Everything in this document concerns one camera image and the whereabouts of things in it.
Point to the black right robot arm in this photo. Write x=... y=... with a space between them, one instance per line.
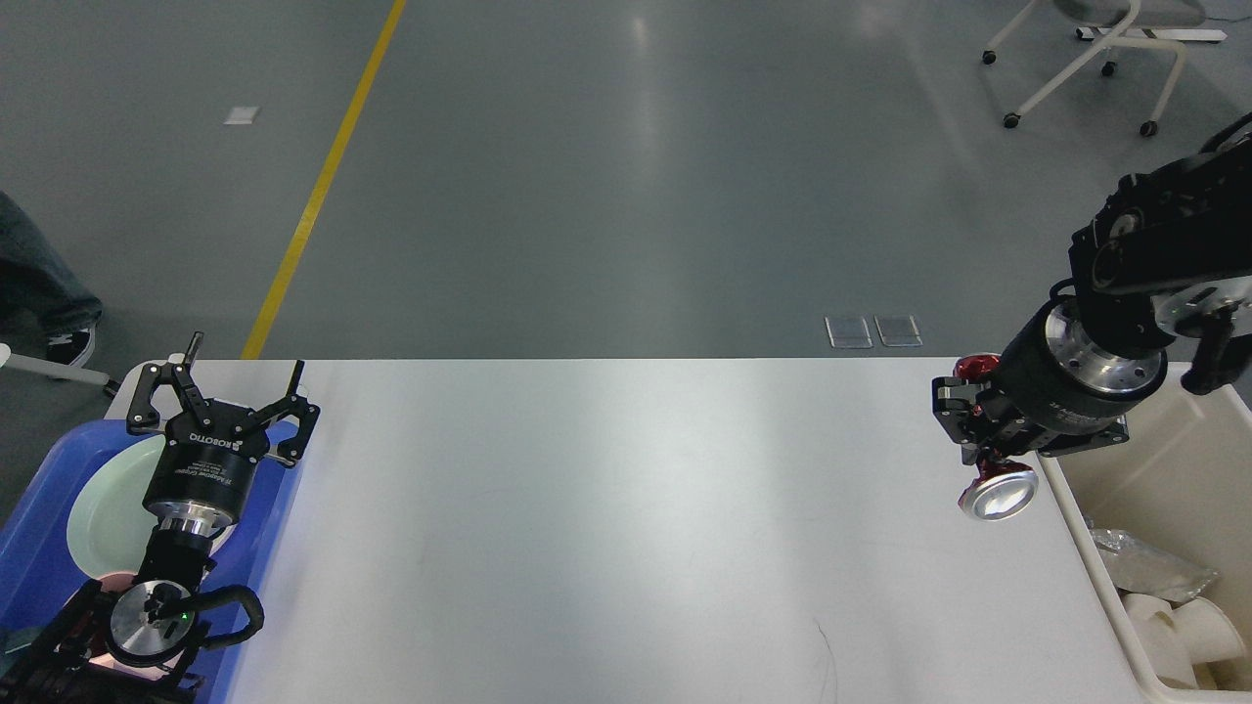
x=1167 y=257

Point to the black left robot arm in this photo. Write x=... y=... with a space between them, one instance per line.
x=229 y=615

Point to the beige plastic bin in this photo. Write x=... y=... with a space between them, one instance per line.
x=1181 y=483

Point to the person leg with sneaker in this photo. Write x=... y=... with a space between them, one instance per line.
x=37 y=280

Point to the white rolling chair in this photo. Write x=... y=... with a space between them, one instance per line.
x=1140 y=25

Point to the silver foil container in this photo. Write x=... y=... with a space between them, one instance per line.
x=1135 y=566

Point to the white crushed paper cup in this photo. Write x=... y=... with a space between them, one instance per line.
x=1151 y=618

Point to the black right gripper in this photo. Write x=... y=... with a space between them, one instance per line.
x=1054 y=392

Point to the blue plastic tray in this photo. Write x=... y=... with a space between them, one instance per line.
x=39 y=574

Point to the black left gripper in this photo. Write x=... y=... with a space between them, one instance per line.
x=210 y=469

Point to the crushed red can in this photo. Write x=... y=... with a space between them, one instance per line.
x=1002 y=488

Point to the white chair base leg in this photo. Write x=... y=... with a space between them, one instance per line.
x=39 y=366

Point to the mint green plate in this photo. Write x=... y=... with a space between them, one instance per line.
x=108 y=527

